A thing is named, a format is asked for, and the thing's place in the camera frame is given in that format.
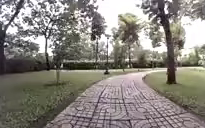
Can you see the large dark-trunked tree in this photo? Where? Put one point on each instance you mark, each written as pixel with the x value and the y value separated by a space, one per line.
pixel 170 60
pixel 1 56

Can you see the long low green hedge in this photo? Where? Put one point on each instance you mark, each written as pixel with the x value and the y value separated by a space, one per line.
pixel 86 65

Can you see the tall slim tree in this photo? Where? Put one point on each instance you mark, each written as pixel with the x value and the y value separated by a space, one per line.
pixel 97 50
pixel 47 55

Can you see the lamp pole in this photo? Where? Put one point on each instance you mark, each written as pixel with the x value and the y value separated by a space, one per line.
pixel 107 53

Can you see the patterned grey tile path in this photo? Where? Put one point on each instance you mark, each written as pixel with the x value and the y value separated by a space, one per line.
pixel 123 106

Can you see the dark hedge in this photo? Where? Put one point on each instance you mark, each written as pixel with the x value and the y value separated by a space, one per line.
pixel 20 65

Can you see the grass lawn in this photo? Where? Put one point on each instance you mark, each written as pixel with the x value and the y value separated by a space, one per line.
pixel 26 93
pixel 190 86

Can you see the tall bushy-topped tree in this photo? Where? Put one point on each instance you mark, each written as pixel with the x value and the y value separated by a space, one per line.
pixel 129 30

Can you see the small thin tree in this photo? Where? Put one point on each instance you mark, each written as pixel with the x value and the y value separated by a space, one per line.
pixel 58 63

